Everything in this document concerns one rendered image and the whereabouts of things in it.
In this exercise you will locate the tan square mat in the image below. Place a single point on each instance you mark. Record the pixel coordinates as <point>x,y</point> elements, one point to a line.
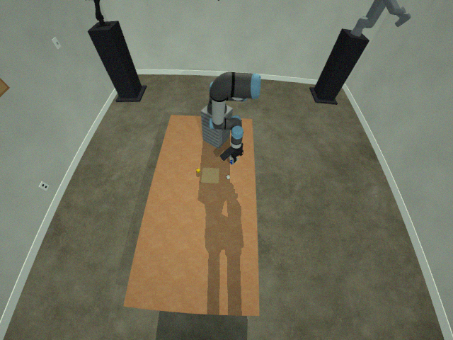
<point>210,175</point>

